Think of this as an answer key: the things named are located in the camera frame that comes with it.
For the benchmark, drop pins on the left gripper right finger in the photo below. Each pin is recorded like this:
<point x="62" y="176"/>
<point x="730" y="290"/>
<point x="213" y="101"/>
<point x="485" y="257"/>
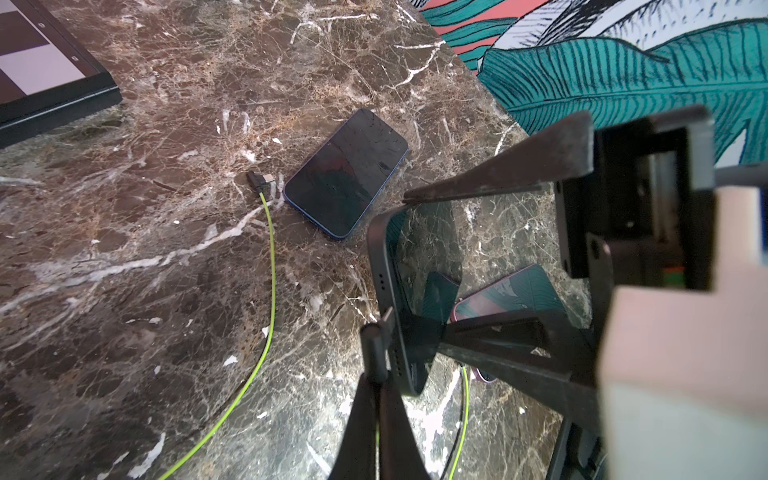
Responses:
<point x="399" y="456"/>

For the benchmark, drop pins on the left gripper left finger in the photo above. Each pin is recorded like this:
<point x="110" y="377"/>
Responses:
<point x="357" y="456"/>

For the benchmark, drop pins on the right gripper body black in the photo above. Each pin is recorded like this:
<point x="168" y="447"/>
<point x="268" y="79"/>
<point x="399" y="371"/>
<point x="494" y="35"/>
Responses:
<point x="644" y="215"/>

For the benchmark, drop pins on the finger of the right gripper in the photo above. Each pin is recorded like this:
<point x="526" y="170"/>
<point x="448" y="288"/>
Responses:
<point x="578" y="399"/>
<point x="559" y="152"/>

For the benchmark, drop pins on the black smartphone blue edge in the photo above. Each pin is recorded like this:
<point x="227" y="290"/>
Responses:
<point x="338" y="183"/>

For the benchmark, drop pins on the chessboard brown and pink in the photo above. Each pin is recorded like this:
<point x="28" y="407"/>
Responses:
<point x="48" y="78"/>

